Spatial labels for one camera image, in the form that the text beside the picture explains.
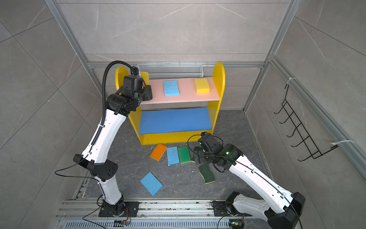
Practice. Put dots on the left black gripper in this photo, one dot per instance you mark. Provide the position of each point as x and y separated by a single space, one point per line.
146 92

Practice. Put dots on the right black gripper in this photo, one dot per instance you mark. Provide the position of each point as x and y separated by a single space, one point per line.
201 159

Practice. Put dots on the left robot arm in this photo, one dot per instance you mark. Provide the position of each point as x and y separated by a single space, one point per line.
116 108

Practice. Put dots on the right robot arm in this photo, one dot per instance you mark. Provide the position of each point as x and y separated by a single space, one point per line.
280 208

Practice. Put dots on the yellow shelf unit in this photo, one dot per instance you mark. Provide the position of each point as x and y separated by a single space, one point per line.
179 125

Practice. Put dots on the dark green curved sponge upper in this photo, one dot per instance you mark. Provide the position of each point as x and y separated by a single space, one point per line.
196 153

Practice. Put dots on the dark green curved sponge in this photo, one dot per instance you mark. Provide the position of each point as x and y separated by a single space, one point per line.
206 173
196 153

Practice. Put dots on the dark green curved sponge lower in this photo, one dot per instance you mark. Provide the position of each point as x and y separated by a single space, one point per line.
206 173

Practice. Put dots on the green yellow sponge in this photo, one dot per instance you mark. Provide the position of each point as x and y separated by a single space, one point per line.
184 155

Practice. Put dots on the light blue sponge middle row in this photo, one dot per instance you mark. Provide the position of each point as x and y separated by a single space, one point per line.
172 156

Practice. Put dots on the orange sponge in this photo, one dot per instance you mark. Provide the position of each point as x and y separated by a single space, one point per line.
158 152

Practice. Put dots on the light blue sponge front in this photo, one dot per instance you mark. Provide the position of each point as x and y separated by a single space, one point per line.
151 183

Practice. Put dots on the white wire mesh basket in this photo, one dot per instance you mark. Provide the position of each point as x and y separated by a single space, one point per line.
172 71

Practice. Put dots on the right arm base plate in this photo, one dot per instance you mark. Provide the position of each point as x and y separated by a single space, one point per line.
220 209

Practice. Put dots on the black wire hook rack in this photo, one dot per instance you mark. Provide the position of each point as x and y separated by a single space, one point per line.
299 129

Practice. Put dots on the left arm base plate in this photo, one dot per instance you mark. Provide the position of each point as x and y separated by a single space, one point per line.
128 209

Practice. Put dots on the aluminium rail base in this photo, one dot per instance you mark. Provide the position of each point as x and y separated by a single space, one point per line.
153 214

